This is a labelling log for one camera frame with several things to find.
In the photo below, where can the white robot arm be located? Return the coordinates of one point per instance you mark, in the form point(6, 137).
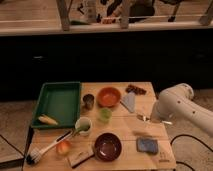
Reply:
point(178, 100)

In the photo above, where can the orange bowl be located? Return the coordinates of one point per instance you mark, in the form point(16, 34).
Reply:
point(108, 97)

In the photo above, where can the dark purple bowl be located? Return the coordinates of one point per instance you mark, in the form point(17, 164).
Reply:
point(107, 147)

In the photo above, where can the small metal cup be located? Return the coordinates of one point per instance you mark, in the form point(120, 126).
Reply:
point(88, 100)

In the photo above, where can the dark grape bunch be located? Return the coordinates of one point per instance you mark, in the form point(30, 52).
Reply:
point(135, 89)

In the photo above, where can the grey blue cloth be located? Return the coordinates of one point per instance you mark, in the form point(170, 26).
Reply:
point(128, 101)

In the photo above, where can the small green cup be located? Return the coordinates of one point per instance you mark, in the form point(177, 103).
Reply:
point(105, 114)

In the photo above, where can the white mug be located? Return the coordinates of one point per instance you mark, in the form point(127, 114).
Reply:
point(84, 121)

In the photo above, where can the green spoon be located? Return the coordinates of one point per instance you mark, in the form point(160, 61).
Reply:
point(79, 129)

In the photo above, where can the green plastic tray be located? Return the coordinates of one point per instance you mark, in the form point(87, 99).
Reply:
point(59, 101)

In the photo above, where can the blue sponge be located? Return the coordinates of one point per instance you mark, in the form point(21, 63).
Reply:
point(147, 145)

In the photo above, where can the peach fruit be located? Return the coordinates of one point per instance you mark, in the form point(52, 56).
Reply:
point(63, 148)

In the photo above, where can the wooden block tool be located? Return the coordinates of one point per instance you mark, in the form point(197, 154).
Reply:
point(77, 159)

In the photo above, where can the white dish brush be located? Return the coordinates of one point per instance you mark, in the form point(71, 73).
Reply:
point(35, 155)

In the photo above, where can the wooden shelf rail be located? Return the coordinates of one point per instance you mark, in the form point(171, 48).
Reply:
point(41, 17)

